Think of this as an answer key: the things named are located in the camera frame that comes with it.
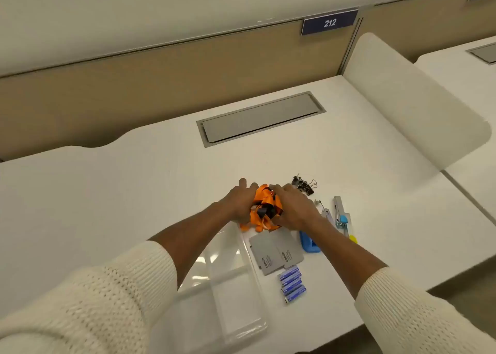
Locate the person's right hand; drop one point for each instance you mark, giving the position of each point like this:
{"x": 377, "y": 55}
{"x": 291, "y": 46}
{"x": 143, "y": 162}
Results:
{"x": 296, "y": 210}

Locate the person's left hand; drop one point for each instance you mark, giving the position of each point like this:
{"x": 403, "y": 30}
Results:
{"x": 236, "y": 204}

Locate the small black binder clip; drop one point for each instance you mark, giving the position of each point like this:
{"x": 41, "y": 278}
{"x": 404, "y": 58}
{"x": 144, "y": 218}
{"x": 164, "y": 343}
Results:
{"x": 296, "y": 179}

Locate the purple-tipped mini stapler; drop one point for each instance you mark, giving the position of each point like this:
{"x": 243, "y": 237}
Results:
{"x": 327, "y": 214}

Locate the blue tape dispenser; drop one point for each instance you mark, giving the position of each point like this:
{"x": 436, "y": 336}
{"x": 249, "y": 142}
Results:
{"x": 310, "y": 245}

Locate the grey card packet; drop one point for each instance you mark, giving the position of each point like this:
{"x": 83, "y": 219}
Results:
{"x": 261, "y": 257}
{"x": 288, "y": 249}

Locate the blue-tipped mini stapler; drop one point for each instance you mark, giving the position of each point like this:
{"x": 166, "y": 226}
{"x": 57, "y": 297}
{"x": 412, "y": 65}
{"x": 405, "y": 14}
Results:
{"x": 338, "y": 206}

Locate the yellow-tipped mini stapler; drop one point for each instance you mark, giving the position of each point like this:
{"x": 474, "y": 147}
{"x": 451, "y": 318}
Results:
{"x": 352, "y": 238}

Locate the blue staple box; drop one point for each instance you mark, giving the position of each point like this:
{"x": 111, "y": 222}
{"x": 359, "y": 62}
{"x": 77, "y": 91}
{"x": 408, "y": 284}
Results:
{"x": 293, "y": 288}
{"x": 296, "y": 296}
{"x": 291, "y": 280}
{"x": 288, "y": 273}

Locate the clear plastic organizer tray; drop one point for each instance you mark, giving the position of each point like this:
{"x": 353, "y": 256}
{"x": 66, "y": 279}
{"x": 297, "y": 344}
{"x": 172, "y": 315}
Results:
{"x": 236, "y": 288}

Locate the person's left forearm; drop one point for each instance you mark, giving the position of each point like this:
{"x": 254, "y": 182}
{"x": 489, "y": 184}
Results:
{"x": 186, "y": 233}

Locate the person's right forearm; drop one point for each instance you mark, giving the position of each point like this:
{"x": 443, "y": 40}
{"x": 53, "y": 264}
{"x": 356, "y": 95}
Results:
{"x": 348, "y": 257}

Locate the white table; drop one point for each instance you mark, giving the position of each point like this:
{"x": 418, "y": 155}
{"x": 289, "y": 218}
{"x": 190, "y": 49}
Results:
{"x": 116, "y": 191}

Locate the white rounded desk divider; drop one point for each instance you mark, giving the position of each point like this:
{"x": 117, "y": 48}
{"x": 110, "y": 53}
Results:
{"x": 407, "y": 94}

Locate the white neighbouring desk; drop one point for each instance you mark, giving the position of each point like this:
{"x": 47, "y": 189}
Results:
{"x": 457, "y": 86}

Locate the beige neighbouring partition panel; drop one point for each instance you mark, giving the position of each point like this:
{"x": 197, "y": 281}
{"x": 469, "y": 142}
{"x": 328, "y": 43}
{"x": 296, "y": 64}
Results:
{"x": 426, "y": 24}

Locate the grey metal partition post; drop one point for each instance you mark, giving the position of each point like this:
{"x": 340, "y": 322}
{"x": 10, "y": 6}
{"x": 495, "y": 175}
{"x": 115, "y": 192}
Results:
{"x": 350, "y": 47}

